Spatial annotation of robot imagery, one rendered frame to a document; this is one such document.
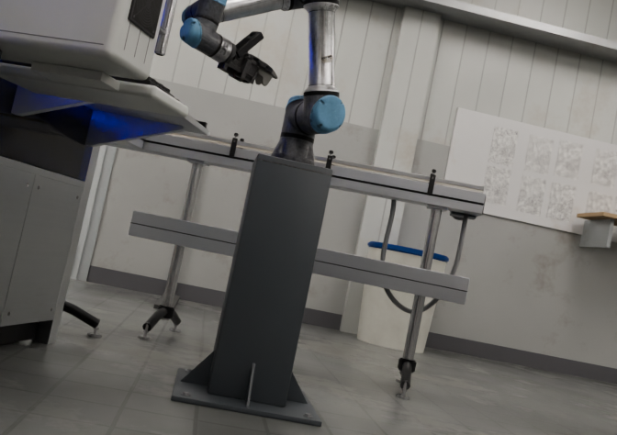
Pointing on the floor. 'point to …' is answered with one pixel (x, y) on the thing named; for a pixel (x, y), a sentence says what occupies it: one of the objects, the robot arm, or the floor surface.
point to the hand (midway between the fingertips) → (274, 74)
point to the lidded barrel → (373, 299)
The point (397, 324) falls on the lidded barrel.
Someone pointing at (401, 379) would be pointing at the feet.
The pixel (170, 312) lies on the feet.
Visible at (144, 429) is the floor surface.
